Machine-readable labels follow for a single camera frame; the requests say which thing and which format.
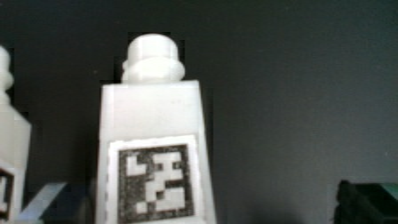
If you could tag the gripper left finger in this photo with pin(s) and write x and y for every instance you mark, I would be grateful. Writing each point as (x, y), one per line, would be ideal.
(59, 205)

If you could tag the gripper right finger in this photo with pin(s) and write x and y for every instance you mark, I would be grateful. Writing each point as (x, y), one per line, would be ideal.
(366, 203)

